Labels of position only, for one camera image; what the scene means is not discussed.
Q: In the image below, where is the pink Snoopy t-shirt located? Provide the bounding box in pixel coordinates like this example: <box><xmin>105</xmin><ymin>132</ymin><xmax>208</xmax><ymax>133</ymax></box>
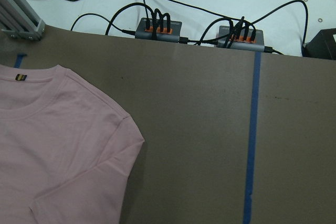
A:
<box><xmin>1</xmin><ymin>66</ymin><xmax>144</xmax><ymax>223</ymax></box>

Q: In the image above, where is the grey USB hub near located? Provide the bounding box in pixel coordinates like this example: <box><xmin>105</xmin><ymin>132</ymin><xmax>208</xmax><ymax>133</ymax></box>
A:
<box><xmin>134</xmin><ymin>18</ymin><xmax>188</xmax><ymax>44</ymax></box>

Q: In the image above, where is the grey usb hub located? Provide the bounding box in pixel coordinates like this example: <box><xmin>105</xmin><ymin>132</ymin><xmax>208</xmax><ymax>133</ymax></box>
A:
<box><xmin>134</xmin><ymin>18</ymin><xmax>188</xmax><ymax>44</ymax></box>
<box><xmin>216</xmin><ymin>28</ymin><xmax>274</xmax><ymax>53</ymax></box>

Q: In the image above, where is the grey USB hub far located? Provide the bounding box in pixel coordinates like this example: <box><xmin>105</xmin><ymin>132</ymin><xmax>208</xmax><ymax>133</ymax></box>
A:
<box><xmin>216</xmin><ymin>28</ymin><xmax>274</xmax><ymax>53</ymax></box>

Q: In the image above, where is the black power box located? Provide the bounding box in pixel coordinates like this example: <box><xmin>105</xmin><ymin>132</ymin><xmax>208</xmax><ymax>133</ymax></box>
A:
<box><xmin>303</xmin><ymin>28</ymin><xmax>335</xmax><ymax>60</ymax></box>

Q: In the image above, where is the aluminium frame post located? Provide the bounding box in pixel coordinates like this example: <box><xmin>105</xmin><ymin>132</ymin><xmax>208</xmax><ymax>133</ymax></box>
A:
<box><xmin>1</xmin><ymin>0</ymin><xmax>45</xmax><ymax>40</ymax></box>

